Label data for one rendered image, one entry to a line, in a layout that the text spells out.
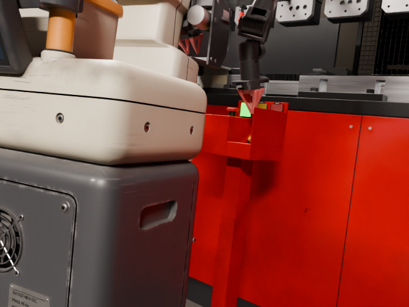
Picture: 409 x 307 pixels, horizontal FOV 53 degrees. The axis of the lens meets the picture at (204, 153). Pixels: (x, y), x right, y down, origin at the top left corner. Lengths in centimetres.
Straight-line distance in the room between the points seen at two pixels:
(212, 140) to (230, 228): 28
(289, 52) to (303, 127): 89
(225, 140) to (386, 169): 50
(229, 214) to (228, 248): 10
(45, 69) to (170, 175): 21
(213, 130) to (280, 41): 115
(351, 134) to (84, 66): 104
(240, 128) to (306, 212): 40
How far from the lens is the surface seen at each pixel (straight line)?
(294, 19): 168
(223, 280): 135
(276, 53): 233
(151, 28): 92
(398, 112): 137
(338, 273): 146
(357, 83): 154
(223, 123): 124
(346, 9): 160
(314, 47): 223
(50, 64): 54
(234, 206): 128
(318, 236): 146
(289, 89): 194
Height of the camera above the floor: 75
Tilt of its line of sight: 4 degrees down
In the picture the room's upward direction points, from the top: 6 degrees clockwise
